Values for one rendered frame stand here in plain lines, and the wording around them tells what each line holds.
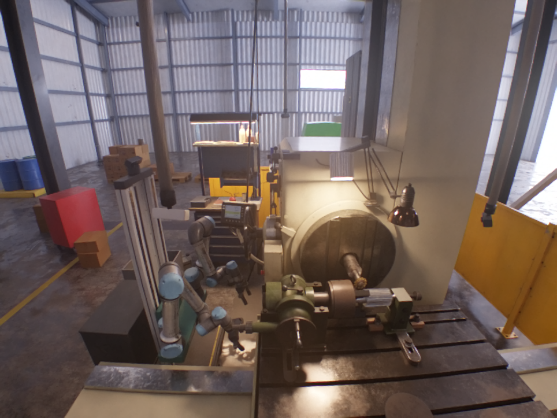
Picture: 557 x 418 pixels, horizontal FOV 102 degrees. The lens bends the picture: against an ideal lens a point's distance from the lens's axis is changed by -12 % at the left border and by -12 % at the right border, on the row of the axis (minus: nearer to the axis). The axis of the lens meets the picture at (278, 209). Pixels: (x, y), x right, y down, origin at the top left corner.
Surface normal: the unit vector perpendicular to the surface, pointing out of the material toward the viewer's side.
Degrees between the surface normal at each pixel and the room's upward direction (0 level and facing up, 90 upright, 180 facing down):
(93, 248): 90
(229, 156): 90
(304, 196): 90
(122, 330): 0
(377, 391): 0
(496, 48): 90
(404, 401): 0
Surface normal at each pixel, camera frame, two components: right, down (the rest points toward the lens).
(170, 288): 0.44, 0.20
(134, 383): 0.00, -0.93
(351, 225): 0.02, 0.36
